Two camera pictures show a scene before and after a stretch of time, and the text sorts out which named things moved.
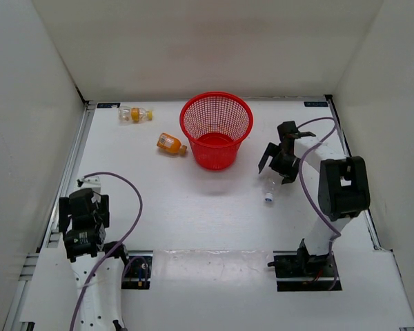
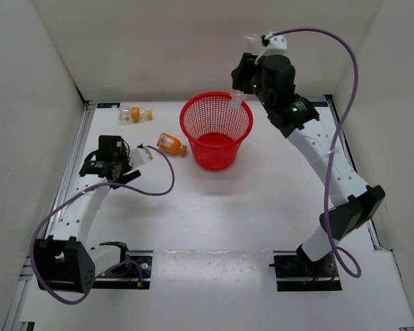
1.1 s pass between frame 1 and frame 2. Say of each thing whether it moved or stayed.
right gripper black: moved
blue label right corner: stayed
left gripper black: moved
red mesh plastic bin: stayed
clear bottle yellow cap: stayed
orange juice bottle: stayed
